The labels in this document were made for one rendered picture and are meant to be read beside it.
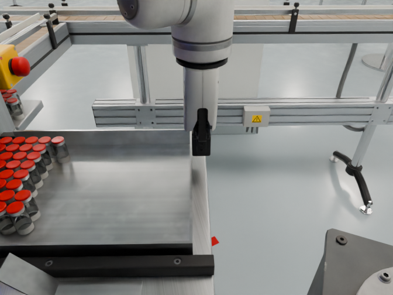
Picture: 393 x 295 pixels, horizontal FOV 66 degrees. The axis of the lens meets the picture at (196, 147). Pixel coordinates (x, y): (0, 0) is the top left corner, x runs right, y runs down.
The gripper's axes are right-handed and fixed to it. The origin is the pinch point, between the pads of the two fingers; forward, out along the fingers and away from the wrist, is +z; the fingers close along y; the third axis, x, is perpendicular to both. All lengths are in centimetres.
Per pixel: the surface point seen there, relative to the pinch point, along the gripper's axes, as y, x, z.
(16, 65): -16.3, -36.5, -8.3
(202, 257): 20.8, -0.4, 2.3
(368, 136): -86, 90, 57
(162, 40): -82, -13, 6
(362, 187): -75, 89, 82
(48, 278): 22.9, -18.5, 2.8
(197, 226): 14.3, -0.9, 4.3
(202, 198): 8.8, -0.1, 4.3
